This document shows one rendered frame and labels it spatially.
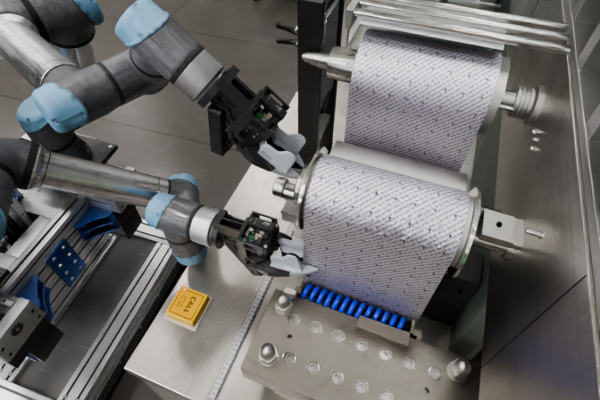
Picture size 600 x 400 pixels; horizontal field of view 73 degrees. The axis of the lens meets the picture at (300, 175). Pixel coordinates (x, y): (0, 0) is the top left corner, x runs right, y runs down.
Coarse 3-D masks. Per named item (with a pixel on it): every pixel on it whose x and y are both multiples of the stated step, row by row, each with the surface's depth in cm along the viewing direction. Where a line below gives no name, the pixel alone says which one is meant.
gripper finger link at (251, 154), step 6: (240, 144) 65; (240, 150) 66; (246, 150) 65; (252, 150) 66; (258, 150) 66; (246, 156) 66; (252, 156) 65; (258, 156) 66; (252, 162) 66; (258, 162) 66; (264, 162) 67; (264, 168) 67; (270, 168) 68
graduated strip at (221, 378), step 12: (288, 228) 106; (264, 288) 95; (252, 312) 91; (252, 324) 89; (240, 336) 88; (240, 348) 86; (228, 360) 84; (228, 372) 83; (216, 384) 81; (216, 396) 80
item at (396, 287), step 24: (312, 240) 70; (312, 264) 76; (336, 264) 73; (360, 264) 70; (384, 264) 67; (336, 288) 80; (360, 288) 76; (384, 288) 73; (408, 288) 70; (432, 288) 67; (408, 312) 76
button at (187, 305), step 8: (184, 288) 92; (176, 296) 91; (184, 296) 91; (192, 296) 91; (200, 296) 91; (176, 304) 90; (184, 304) 90; (192, 304) 90; (200, 304) 90; (168, 312) 88; (176, 312) 88; (184, 312) 88; (192, 312) 88; (200, 312) 90; (176, 320) 89; (184, 320) 88; (192, 320) 87
